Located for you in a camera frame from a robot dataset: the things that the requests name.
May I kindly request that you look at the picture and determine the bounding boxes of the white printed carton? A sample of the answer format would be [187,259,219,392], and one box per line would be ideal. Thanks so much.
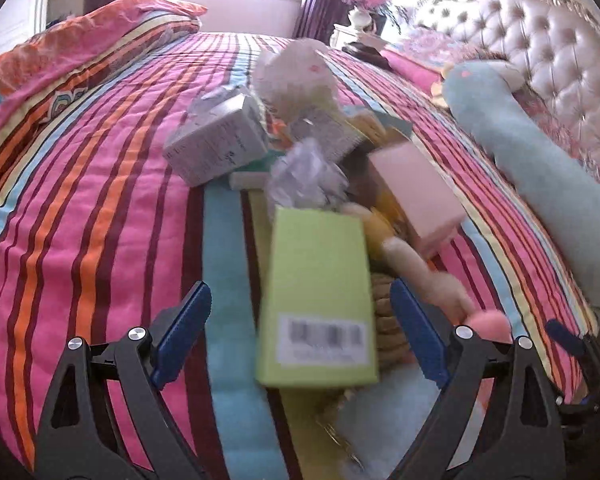
[290,110,361,161]

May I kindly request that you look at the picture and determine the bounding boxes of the white nightstand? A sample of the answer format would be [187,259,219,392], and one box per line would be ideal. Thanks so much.
[330,22,396,53]

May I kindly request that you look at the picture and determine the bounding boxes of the pink cardboard box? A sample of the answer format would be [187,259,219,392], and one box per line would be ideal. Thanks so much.
[367,141,465,253]

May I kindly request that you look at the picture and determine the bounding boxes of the grey white cardboard box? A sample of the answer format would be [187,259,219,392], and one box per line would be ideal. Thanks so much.
[162,92,270,187]

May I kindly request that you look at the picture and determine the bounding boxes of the brown woven basket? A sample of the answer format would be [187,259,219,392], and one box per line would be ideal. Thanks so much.
[370,272,421,361]

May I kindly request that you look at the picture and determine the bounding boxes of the pink pillow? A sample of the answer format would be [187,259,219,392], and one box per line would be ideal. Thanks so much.
[385,25,481,106]

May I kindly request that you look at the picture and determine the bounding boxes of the green cardboard box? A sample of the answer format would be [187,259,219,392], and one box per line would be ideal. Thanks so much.
[254,205,381,390]

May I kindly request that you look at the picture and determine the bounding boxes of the yellow cardboard box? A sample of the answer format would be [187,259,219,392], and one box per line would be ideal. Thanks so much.
[345,107,413,146]

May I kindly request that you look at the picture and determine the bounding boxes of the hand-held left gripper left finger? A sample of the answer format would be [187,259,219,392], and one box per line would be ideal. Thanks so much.
[32,281,213,480]

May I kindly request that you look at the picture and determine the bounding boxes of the teal plush toy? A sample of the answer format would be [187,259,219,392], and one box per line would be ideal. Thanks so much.
[440,60,600,311]

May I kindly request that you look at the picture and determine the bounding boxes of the folded orange patterned quilt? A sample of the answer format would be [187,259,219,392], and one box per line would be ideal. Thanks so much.
[0,0,208,171]

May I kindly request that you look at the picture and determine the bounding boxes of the white wardrobe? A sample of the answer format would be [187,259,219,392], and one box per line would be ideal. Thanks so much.
[0,0,121,61]

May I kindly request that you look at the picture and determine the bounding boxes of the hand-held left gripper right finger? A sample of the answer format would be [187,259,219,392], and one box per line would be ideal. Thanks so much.
[387,277,568,480]

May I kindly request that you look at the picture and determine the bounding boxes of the striped bedspread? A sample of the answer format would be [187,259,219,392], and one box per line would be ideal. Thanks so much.
[0,30,600,480]

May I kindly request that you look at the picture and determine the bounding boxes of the tufted pink headboard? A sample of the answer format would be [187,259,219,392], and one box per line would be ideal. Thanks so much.
[415,0,600,186]

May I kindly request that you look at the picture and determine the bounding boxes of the yellow plush toy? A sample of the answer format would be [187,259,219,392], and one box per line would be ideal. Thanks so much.
[340,202,513,346]

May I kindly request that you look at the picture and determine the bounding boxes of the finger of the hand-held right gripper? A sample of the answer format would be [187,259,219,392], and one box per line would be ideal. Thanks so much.
[545,319,600,377]

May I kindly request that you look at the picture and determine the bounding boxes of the small white box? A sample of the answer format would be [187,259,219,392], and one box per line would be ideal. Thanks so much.
[230,170,271,191]

